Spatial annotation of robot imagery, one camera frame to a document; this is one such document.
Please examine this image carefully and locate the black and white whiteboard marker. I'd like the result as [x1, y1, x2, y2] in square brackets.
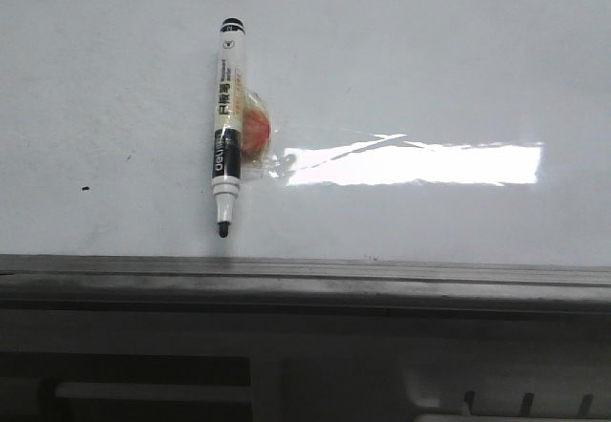
[211, 18, 245, 238]

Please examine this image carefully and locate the white whiteboard with grey frame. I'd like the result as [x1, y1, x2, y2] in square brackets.
[1, 0, 610, 312]

